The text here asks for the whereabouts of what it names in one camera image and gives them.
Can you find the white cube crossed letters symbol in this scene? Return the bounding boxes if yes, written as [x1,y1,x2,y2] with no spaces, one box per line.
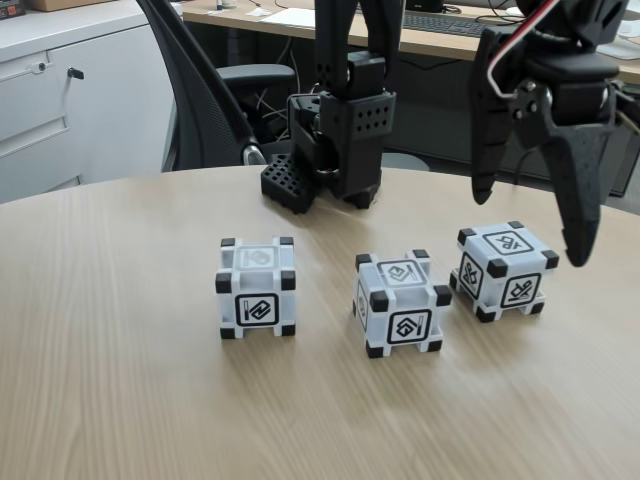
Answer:
[448,219,561,324]

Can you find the white cube nested diamonds symbol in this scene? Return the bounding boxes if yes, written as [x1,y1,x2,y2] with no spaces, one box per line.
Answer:
[353,248,454,360]

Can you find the wooden office desk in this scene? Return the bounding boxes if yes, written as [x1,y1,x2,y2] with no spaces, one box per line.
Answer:
[182,0,640,199]

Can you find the silver laptop stand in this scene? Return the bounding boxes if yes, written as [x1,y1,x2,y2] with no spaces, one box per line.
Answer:
[597,29,640,60]

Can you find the black computer keyboard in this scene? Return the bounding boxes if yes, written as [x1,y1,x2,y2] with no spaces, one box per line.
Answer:
[402,12,489,37]

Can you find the white paper sheet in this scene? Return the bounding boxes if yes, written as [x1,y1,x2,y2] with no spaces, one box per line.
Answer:
[262,7,319,26]

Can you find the white cube zigzag diamond symbol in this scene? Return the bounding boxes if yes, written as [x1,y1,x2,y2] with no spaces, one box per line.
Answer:
[214,235,297,341]

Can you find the black mesh office chair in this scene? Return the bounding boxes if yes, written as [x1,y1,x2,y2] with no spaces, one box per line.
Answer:
[134,0,431,174]

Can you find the white drawer cabinet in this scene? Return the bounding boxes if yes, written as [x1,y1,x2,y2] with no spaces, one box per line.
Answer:
[0,8,176,206]

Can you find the brown cardboard box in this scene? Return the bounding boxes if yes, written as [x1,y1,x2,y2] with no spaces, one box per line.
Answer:
[29,0,94,12]

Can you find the red white servo cable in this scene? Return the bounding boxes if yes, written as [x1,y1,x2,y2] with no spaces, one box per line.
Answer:
[487,0,556,99]

